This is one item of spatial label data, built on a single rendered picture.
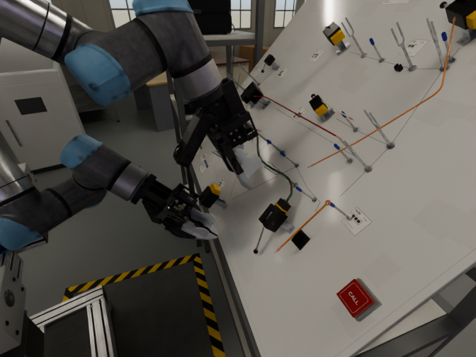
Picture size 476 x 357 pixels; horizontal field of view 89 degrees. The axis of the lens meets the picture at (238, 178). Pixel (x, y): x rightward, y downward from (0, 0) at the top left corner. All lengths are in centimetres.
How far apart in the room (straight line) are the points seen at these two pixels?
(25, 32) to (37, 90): 282
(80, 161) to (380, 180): 63
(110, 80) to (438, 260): 59
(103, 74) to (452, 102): 66
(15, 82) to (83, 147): 278
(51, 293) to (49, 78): 208
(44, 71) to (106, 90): 290
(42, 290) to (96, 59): 199
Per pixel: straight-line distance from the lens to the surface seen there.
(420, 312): 101
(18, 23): 48
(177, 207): 53
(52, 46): 49
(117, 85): 38
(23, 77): 329
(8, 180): 59
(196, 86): 42
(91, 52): 38
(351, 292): 56
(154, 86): 392
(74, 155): 55
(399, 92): 77
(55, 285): 222
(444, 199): 60
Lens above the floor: 155
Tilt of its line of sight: 34 degrees down
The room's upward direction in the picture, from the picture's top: straight up
